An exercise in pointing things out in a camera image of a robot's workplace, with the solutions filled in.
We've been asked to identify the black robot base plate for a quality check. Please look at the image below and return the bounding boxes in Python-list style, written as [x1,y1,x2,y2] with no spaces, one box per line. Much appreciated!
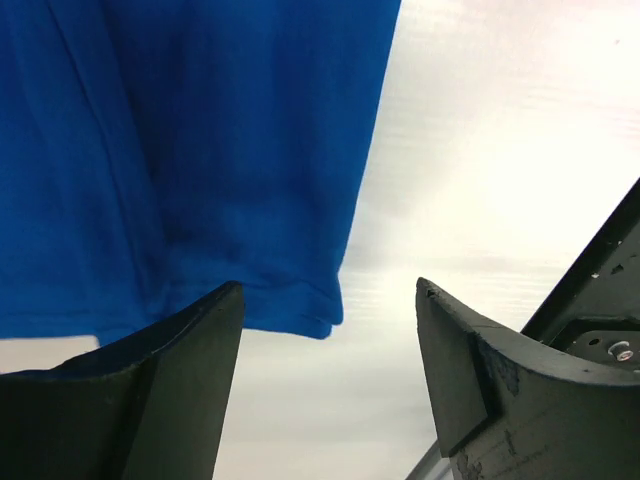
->
[522,184,639,373]

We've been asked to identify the blue t shirt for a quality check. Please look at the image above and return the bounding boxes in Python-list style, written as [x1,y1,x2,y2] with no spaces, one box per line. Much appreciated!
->
[1,1,400,344]

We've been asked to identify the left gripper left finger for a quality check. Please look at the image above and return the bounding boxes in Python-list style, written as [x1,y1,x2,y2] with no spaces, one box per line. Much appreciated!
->
[1,282,244,479]

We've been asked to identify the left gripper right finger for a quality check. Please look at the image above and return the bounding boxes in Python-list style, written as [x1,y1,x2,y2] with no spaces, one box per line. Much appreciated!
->
[416,278,639,479]

